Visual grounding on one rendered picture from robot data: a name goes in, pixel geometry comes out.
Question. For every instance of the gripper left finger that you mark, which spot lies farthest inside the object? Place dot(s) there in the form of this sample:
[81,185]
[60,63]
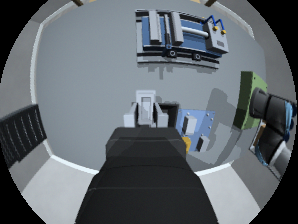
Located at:
[131,118]

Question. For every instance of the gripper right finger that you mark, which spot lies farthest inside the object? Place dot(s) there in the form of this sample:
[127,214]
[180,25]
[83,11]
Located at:
[159,117]

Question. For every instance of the yellow rectangular block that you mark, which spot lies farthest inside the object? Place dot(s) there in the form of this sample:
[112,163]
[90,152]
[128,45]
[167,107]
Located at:
[187,142]

